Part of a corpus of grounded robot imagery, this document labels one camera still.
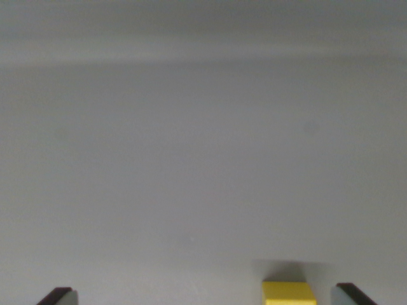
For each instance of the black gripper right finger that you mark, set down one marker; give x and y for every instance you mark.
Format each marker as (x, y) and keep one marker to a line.
(346, 295)

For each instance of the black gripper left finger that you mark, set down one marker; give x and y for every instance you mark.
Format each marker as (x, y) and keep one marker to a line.
(60, 297)

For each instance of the yellow cube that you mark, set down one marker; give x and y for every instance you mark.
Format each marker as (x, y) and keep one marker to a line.
(287, 294)

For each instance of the grey plastic bin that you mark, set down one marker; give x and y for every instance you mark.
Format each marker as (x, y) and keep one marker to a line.
(190, 143)

